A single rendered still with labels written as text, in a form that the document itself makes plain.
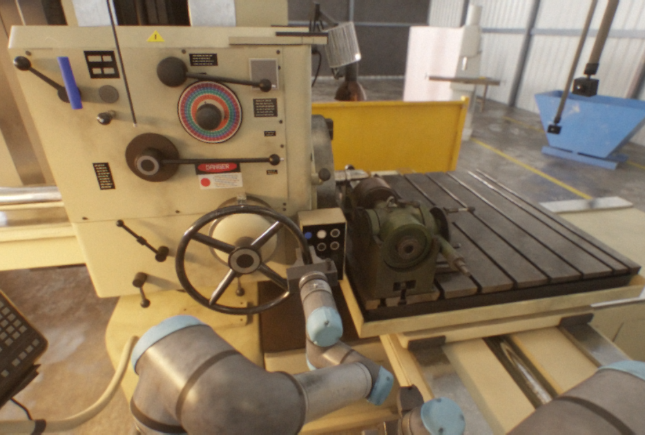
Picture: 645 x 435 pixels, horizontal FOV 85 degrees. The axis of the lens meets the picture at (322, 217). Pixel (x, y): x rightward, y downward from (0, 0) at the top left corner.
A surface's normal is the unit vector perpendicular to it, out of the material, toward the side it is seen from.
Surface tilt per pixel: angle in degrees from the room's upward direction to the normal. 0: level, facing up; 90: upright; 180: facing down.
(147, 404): 57
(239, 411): 49
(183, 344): 10
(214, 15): 90
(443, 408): 25
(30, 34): 45
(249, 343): 0
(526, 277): 0
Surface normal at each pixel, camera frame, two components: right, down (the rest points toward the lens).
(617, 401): -0.10, -0.96
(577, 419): -0.32, -0.92
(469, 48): -0.43, 0.42
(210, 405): -0.02, -0.31
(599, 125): -0.77, 0.29
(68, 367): 0.01, -0.88
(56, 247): 0.18, 0.47
